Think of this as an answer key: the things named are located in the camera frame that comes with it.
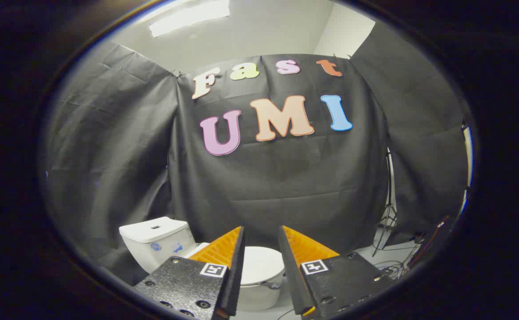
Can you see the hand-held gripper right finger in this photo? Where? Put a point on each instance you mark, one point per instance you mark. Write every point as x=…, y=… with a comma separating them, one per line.
x=291, y=275

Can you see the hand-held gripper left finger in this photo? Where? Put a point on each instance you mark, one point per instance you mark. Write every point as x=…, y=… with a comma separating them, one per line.
x=237, y=275

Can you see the white toilet lid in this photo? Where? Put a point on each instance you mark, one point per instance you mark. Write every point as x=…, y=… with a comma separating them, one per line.
x=261, y=264

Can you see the white toilet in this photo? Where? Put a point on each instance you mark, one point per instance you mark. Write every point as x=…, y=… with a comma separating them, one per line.
x=152, y=244

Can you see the black backdrop cloth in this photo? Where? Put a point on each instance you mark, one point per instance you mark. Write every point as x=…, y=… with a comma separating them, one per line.
x=286, y=178

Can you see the black tripod stand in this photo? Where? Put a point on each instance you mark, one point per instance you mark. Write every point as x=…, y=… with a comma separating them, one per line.
x=390, y=200

